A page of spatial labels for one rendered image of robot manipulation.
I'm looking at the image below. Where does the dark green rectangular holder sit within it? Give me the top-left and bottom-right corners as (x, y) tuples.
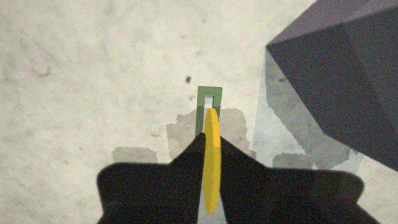
(195, 86), (223, 138)

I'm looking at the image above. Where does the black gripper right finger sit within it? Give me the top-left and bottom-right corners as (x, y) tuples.
(219, 136), (364, 224)

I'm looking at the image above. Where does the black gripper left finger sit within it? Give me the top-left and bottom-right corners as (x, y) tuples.
(96, 133), (206, 224)

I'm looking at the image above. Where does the gold coin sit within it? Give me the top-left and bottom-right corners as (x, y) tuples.
(203, 108), (221, 213)

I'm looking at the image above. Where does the dark grey box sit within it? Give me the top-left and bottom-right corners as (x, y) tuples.
(264, 0), (398, 172)

